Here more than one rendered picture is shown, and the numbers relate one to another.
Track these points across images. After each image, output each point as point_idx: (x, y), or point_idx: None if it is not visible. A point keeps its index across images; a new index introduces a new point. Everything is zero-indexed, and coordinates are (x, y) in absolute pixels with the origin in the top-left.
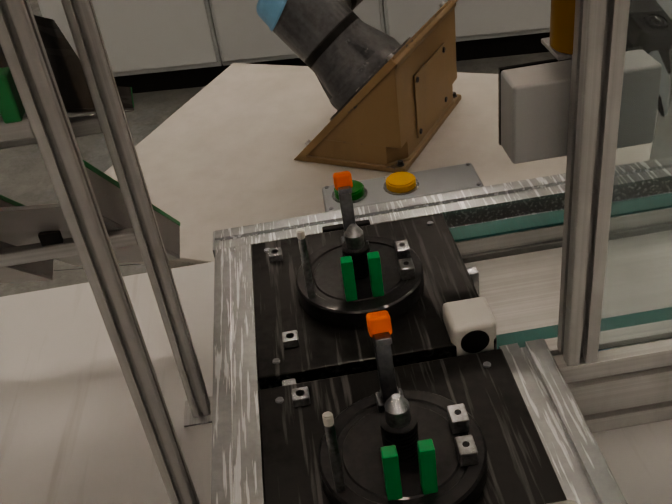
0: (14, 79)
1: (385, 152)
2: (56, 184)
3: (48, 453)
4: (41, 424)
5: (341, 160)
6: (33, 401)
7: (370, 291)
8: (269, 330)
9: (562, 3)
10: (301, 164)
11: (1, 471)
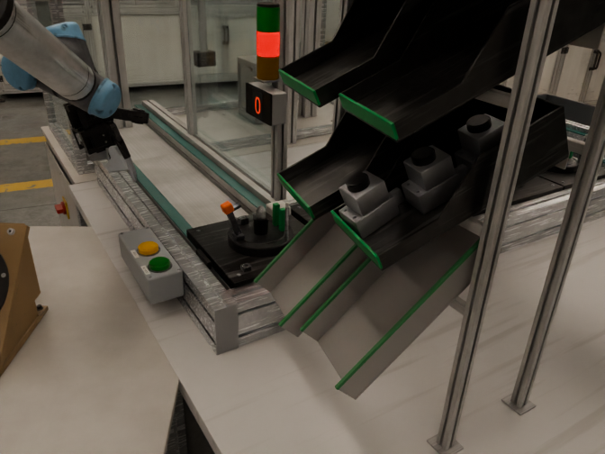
0: None
1: (35, 305)
2: None
3: (392, 376)
4: (376, 393)
5: (19, 342)
6: (363, 409)
7: (275, 226)
8: None
9: (277, 61)
10: (7, 375)
11: (417, 392)
